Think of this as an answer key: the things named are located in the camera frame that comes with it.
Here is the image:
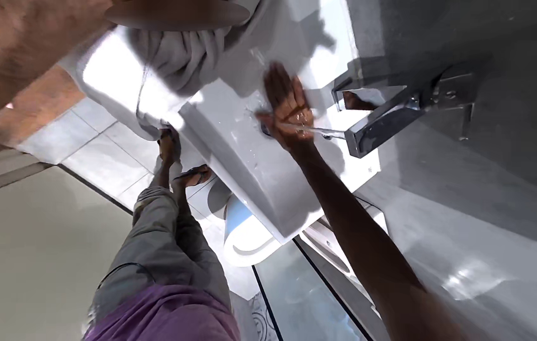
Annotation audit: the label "person's right hand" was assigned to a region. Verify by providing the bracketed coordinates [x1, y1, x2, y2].
[255, 62, 315, 151]

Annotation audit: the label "person's left forearm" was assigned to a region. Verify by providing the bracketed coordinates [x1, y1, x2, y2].
[0, 0, 114, 139]

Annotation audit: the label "person's right forearm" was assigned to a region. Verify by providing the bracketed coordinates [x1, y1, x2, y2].
[289, 139, 468, 341]

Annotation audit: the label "white sink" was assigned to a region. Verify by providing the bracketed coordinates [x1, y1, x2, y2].
[178, 0, 381, 245]

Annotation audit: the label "chrome tap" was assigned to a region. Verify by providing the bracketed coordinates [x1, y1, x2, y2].
[332, 58, 476, 159]

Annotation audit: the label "white plastic rack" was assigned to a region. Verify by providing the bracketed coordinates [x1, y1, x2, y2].
[299, 196, 390, 319]

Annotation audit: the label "white cloth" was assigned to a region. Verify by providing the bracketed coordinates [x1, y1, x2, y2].
[58, 0, 278, 142]

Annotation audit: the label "person's legs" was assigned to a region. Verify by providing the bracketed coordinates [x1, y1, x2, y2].
[89, 125, 232, 327]

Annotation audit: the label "glass panel black edges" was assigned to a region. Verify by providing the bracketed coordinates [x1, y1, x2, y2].
[252, 238, 374, 341]

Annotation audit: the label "person's body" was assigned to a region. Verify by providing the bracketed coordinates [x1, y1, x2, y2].
[83, 283, 241, 341]

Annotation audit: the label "thin black cord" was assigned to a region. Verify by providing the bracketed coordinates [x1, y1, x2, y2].
[97, 262, 156, 290]

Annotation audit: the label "cream door frame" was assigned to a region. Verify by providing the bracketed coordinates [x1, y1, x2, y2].
[0, 148, 56, 203]

